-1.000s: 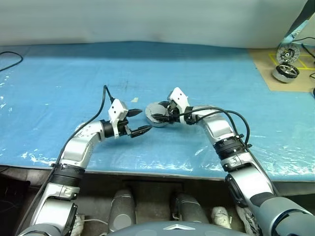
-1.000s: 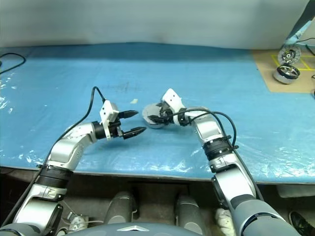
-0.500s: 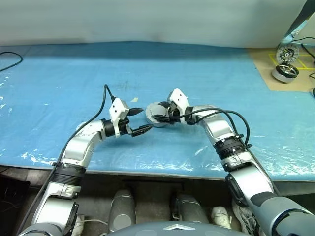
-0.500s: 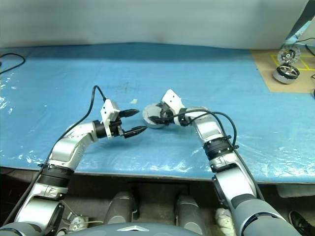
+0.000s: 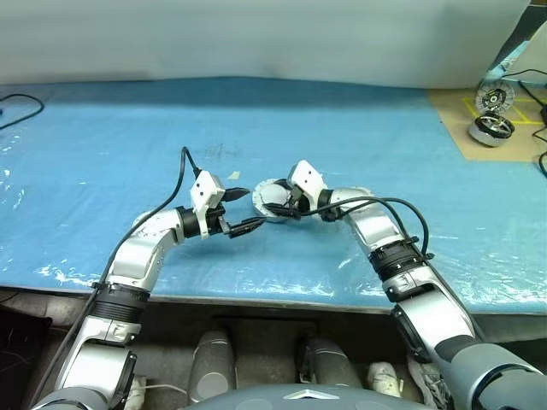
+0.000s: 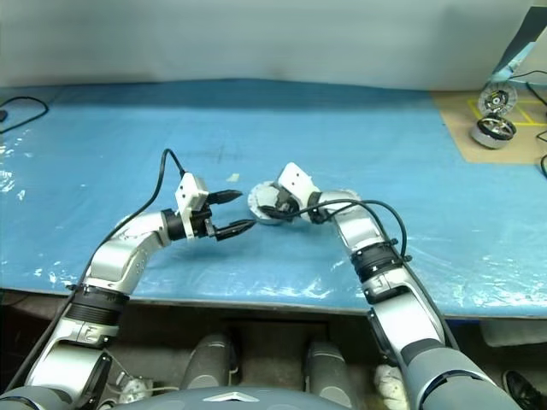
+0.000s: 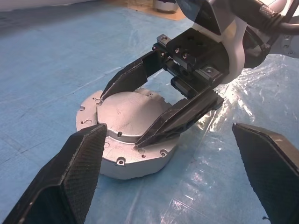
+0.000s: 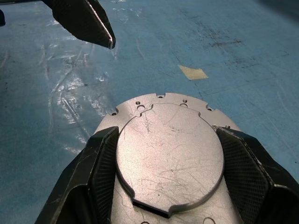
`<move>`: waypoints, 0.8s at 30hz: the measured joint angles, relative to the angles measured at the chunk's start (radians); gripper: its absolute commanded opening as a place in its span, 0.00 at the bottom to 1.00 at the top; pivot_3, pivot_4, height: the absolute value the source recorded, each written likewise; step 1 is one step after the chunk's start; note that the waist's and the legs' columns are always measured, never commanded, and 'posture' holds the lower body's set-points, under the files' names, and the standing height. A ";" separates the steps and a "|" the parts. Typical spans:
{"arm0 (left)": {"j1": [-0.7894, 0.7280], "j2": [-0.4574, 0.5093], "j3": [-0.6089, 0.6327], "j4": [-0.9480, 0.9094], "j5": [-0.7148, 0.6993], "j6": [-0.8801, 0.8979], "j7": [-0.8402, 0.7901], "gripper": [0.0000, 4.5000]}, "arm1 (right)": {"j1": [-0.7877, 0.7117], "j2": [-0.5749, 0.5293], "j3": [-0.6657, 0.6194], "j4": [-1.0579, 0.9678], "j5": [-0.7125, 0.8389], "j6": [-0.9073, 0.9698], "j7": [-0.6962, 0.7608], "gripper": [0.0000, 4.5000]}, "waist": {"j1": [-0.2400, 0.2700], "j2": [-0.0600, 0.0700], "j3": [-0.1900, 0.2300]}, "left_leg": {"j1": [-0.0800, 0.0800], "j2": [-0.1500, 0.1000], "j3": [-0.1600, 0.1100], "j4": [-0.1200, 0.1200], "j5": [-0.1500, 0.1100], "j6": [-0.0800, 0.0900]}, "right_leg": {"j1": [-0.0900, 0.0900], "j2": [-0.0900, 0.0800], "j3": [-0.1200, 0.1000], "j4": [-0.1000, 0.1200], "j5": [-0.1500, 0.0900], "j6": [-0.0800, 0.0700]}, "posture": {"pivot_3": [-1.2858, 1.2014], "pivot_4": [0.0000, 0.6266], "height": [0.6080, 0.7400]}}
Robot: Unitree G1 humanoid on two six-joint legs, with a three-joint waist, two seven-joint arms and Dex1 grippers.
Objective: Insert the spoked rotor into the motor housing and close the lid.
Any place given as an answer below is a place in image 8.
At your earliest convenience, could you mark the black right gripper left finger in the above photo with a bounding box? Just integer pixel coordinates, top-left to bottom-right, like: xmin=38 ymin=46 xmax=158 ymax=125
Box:
xmin=35 ymin=126 xmax=120 ymax=224

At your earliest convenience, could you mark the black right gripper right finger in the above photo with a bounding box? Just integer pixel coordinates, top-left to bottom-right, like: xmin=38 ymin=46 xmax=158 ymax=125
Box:
xmin=216 ymin=127 xmax=299 ymax=224

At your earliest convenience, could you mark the silver round motor lid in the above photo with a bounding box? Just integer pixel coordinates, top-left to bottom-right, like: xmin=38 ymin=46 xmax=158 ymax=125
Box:
xmin=93 ymin=92 xmax=243 ymax=224

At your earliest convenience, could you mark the beige tape piece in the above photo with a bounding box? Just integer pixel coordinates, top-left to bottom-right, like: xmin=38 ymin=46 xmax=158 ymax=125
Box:
xmin=178 ymin=64 xmax=209 ymax=81

